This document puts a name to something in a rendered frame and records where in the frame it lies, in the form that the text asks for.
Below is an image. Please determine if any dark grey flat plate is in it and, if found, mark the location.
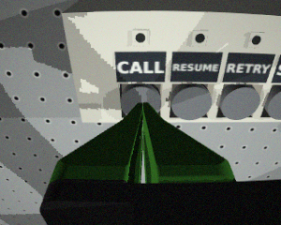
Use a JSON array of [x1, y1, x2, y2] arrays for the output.
[[0, 0, 281, 225]]

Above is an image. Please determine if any white button panel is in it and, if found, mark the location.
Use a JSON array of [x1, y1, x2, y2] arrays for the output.
[[62, 0, 281, 123]]

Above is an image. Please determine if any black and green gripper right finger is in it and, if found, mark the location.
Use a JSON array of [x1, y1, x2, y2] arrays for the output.
[[143, 102, 236, 183]]

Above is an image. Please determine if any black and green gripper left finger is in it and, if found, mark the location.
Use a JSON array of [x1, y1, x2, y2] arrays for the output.
[[50, 103, 143, 183]]

